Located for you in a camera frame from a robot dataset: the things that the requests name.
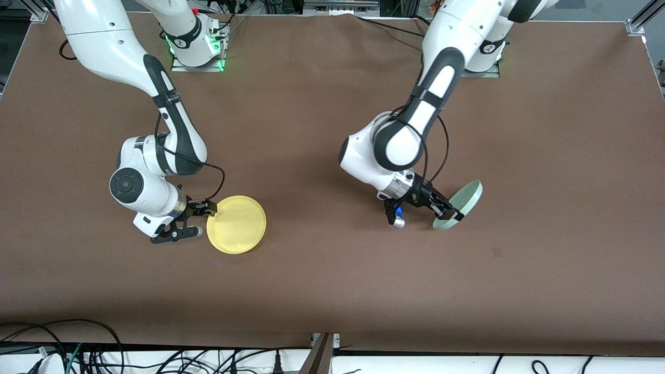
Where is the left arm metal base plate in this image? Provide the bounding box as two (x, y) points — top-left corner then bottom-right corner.
(461, 61), (501, 78)

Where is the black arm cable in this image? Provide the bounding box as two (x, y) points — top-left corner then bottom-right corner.
(387, 106), (450, 185)
(58, 39), (226, 203)

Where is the pale green plate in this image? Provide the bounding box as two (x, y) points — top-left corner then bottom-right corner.
(432, 180), (483, 230)

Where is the green cable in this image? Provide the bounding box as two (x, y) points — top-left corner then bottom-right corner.
(65, 343), (84, 374)

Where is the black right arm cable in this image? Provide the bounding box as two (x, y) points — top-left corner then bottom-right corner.
(58, 39), (226, 203)

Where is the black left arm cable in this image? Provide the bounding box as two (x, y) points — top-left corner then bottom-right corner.
(387, 106), (450, 185)

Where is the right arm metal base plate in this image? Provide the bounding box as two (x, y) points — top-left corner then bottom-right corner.
(170, 23), (227, 72)

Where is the black cable on mat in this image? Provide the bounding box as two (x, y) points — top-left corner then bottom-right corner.
(357, 16), (428, 38)

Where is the yellow plate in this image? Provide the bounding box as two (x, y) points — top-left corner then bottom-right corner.
(206, 195), (267, 255)

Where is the brown table mat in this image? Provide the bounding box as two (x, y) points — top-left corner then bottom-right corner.
(0, 11), (665, 350)

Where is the aluminium profile post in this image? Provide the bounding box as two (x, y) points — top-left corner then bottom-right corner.
(299, 332), (341, 374)

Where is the black looped cable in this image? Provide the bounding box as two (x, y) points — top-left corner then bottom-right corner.
(0, 318), (124, 374)

